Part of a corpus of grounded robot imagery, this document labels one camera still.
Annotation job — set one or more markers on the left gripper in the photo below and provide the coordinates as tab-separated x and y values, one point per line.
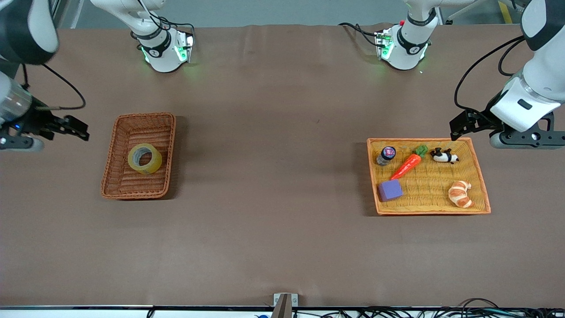
479	119

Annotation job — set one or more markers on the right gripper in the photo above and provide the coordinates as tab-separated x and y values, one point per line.
34	119

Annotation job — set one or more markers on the clear yellowish tape roll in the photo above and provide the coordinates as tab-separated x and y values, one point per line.
155	161

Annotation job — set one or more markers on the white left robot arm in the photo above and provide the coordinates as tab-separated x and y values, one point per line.
408	39

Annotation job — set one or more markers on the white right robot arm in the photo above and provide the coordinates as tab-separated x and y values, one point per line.
161	57

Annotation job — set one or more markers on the yellow flat wicker basket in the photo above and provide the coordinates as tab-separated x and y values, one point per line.
428	185

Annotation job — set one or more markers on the brown deep wicker basket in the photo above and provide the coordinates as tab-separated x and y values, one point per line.
132	185

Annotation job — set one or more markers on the black white panda figure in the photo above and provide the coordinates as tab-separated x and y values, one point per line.
443	156

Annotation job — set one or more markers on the toy croissant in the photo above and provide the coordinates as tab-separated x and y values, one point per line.
460	194

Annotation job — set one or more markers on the orange toy carrot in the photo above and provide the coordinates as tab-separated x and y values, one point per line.
408	165

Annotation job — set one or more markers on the small dark-capped bottle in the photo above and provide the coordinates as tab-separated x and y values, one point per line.
386	155

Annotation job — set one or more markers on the purple foam cube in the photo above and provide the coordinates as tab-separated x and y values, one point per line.
390	191

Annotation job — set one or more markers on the grey metal bar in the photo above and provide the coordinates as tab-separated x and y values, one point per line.
459	11

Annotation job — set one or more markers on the metal table edge bracket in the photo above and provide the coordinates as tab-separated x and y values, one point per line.
284	304

